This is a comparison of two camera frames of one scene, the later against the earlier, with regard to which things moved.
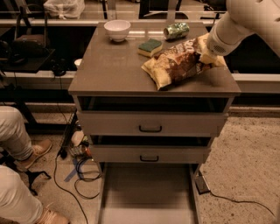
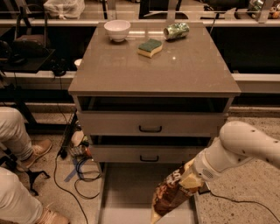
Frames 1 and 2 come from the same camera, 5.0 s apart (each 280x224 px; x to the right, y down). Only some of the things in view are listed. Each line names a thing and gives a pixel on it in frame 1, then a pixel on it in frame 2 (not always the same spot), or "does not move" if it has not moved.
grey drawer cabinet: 128,120 does not move
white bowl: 117,30 does not move
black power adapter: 201,185 does not move
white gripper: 215,44 to 203,168
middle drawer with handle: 150,154 does not move
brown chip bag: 182,61 to 170,192
